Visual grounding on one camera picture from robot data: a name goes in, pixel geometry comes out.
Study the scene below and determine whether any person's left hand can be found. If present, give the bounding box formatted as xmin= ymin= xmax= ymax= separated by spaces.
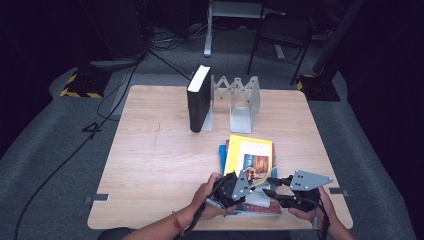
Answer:
xmin=190 ymin=172 xmax=238 ymax=222

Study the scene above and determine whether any yellow paperback book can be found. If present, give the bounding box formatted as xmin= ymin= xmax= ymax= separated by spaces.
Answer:
xmin=223 ymin=134 xmax=275 ymax=188

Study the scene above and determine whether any long black floor cable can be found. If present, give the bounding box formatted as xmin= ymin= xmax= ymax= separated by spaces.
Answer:
xmin=13 ymin=53 xmax=145 ymax=240

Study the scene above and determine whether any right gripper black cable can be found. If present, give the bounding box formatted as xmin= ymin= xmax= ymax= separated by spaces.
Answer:
xmin=311 ymin=196 xmax=332 ymax=240

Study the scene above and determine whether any person's dark clothed leg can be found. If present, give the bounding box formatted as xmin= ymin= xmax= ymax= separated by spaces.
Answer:
xmin=97 ymin=227 xmax=133 ymax=240

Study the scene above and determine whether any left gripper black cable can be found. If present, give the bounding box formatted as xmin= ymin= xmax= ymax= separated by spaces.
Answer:
xmin=172 ymin=198 xmax=232 ymax=240

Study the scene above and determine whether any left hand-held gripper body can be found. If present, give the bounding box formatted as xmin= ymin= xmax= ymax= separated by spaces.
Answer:
xmin=211 ymin=168 xmax=254 ymax=209

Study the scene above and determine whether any black hardcover book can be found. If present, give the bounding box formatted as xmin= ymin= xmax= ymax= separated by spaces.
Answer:
xmin=186 ymin=64 xmax=214 ymax=134

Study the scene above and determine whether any person's right hand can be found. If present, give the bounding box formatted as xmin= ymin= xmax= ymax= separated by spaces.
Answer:
xmin=288 ymin=186 xmax=338 ymax=228

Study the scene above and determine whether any grey metal desk stand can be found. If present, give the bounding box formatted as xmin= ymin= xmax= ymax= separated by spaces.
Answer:
xmin=202 ymin=0 xmax=288 ymax=59

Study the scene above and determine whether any grey tape strip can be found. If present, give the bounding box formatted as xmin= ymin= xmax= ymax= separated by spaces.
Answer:
xmin=84 ymin=193 xmax=110 ymax=205
xmin=328 ymin=187 xmax=350 ymax=198

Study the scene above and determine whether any black metal chair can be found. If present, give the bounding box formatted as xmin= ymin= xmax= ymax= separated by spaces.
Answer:
xmin=246 ymin=12 xmax=315 ymax=86

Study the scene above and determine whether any tangle of floor cables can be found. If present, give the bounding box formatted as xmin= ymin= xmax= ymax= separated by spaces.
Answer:
xmin=145 ymin=22 xmax=208 ymax=52

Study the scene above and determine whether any blue book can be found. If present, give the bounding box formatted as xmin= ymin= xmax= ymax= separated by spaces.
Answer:
xmin=218 ymin=143 xmax=280 ymax=218

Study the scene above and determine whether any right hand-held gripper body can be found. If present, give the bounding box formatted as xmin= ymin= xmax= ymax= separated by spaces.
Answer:
xmin=282 ymin=169 xmax=335 ymax=213

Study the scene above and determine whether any orange thread bracelet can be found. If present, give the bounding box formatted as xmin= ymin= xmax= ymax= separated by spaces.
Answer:
xmin=170 ymin=210 xmax=186 ymax=237

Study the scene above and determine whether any white expandable bookend rack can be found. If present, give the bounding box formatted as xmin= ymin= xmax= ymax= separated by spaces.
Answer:
xmin=201 ymin=75 xmax=262 ymax=135

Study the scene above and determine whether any grey slanted post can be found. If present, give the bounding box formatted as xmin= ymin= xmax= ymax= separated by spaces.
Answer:
xmin=311 ymin=0 xmax=366 ymax=76

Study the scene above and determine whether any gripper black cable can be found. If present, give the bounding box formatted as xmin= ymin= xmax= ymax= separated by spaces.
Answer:
xmin=172 ymin=198 xmax=232 ymax=240
xmin=311 ymin=196 xmax=332 ymax=240

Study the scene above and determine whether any black yellow striped base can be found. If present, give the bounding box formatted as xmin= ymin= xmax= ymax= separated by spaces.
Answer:
xmin=59 ymin=67 xmax=112 ymax=100
xmin=296 ymin=73 xmax=342 ymax=103

